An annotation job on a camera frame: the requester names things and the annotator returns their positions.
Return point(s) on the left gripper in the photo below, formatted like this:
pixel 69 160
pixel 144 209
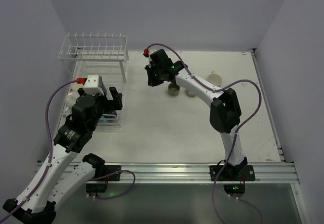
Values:
pixel 109 102

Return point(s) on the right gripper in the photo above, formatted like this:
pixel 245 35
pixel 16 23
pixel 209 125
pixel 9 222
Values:
pixel 153 72

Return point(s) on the navy patterned cup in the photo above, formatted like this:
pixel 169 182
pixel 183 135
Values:
pixel 111 114

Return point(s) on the olive green mug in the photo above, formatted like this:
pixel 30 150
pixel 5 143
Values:
pixel 173 89

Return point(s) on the speckled beige bowl cup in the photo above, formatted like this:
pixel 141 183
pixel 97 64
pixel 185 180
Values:
pixel 189 93

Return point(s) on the yellow green mug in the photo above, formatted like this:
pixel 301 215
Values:
pixel 215 79

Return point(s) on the light blue mug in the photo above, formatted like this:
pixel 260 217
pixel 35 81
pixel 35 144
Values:
pixel 107 120

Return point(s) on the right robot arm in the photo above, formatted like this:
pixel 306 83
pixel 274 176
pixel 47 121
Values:
pixel 224 107

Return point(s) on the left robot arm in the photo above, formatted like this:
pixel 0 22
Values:
pixel 42 198

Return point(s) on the cream white cup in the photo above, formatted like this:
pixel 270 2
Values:
pixel 72 96

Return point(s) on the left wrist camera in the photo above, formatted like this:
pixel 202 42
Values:
pixel 94 85

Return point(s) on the white wire dish rack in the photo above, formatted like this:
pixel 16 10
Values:
pixel 94 53

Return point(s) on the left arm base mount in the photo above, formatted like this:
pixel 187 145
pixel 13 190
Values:
pixel 101 185

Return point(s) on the aluminium mounting rail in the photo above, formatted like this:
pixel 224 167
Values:
pixel 204 173

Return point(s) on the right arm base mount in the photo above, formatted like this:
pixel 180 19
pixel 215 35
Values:
pixel 239 174

